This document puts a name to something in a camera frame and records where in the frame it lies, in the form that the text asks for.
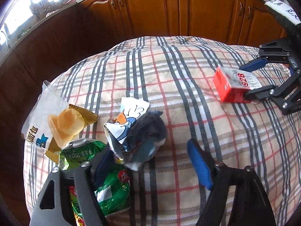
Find red white 1928 carton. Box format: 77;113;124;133
213;66;262;103

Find wooden lower kitchen cabinets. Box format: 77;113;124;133
0;0;288;81

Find green chip bag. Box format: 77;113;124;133
59;138;131;217

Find blue white cartoon wrapper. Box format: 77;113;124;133
104;97;167;171

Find clear bread bag with cookie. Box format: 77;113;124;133
21;81;98;164

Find plaid tablecloth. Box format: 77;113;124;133
22;35;301;226

